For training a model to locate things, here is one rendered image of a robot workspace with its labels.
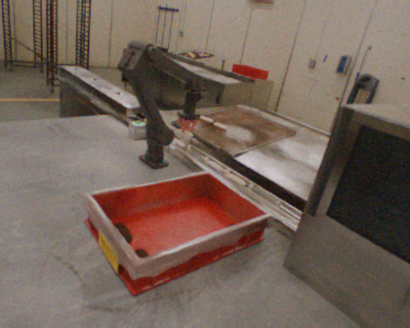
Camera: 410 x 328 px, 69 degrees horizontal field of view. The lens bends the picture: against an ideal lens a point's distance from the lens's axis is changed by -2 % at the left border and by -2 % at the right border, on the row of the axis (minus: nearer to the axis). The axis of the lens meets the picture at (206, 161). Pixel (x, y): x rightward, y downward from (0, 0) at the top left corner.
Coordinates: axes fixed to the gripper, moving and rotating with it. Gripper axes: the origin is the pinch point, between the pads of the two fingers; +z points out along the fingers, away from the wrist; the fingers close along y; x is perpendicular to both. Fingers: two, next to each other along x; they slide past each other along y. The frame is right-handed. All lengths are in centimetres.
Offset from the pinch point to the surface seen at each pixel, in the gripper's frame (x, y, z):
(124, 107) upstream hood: -48.0, 9.2, 2.4
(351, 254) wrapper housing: 95, 22, -5
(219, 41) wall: -387, -370, -30
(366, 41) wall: -89, -371, -72
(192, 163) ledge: 19.1, 9.2, 7.8
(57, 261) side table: 49, 75, 11
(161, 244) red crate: 56, 49, 10
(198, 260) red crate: 68, 45, 8
